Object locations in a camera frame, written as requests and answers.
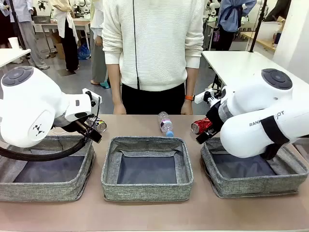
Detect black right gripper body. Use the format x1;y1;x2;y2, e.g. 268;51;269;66
207;101;225;133

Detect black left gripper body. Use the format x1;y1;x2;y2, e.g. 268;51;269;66
54;113;89;133

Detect crushed silver black can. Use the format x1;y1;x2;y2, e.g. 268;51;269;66
86;116;107;133

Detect crushed red can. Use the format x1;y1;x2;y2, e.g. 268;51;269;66
191;117;213;134

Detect clear bottle with blue cap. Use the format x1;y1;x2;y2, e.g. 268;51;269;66
158;111;175;138

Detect person's right forearm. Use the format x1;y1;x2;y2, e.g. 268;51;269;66
107;63;124;107

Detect person's left forearm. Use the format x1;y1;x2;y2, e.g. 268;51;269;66
184;66;199;97

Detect person's left hand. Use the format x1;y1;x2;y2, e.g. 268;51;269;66
181;101;194;116

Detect person's right hand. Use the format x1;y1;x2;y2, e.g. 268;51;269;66
112;103;127;115

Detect large white table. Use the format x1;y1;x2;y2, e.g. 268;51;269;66
201;50;309;90

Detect black trousers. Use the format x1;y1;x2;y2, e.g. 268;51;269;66
121;82;186;115

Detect grey fabric basket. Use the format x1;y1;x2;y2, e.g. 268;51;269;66
0;134;97;203
100;136;194;202
200;136;309;199

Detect blue plastic bag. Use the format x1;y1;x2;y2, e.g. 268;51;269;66
77;44;92;60

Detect person in grey trousers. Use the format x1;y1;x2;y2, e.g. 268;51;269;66
89;0;109;87

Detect brown cardboard box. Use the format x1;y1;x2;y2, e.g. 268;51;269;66
51;32;66;60

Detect person in black trousers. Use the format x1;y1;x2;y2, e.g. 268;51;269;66
52;0;80;72

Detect wooden workbench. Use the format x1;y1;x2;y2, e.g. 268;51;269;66
240;31;277;51

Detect white knit sweater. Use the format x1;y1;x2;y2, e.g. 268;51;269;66
101;0;205;92

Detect black stand pole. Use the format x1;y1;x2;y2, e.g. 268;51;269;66
249;0;268;53

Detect white paper cup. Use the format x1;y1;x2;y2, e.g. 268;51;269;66
8;37;20;50

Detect translucent storage bin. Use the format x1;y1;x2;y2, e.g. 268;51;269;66
261;21;283;44

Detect white background desk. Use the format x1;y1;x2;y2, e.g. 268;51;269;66
32;19;92;53

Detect person in blue tied shirt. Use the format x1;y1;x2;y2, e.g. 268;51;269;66
216;0;258;51

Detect person in light blue shirt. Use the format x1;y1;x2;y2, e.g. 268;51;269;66
9;0;50;70

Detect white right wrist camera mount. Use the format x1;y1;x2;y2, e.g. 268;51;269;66
194;88;227;107

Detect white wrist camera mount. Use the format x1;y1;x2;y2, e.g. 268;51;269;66
194;88;227;107
82;88;102;105

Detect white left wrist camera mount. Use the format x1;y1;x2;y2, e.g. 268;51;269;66
82;88;102;105

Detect black right arm cable sleeve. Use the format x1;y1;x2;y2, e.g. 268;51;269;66
260;116;290;160

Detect thin black neck cord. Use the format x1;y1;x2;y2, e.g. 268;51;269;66
132;0;141;90

